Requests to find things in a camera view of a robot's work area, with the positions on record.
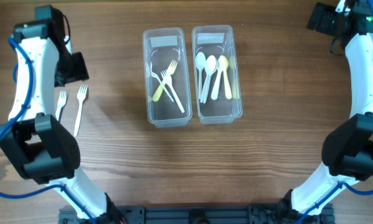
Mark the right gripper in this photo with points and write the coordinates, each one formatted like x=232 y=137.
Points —
x=327 y=11

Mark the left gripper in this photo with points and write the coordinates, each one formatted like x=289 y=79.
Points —
x=81 y=72

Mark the yellow plastic fork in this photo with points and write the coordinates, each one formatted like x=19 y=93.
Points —
x=172 y=65

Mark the yellow plastic spoon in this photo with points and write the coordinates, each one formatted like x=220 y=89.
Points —
x=224 y=64

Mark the white spoon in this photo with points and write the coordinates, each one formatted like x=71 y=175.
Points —
x=210 y=68
x=200 y=64
x=215 y=90

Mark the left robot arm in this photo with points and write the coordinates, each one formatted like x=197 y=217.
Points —
x=34 y=141

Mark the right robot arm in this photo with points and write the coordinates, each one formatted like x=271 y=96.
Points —
x=347 y=152

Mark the left clear plastic container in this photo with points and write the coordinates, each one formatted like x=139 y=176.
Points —
x=161 y=46

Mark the clear plastic container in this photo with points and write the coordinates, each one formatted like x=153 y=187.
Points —
x=217 y=40
x=161 y=46

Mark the right clear plastic container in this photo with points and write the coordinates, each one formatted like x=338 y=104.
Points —
x=217 y=40

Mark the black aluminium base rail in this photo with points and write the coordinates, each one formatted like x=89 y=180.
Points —
x=252 y=214

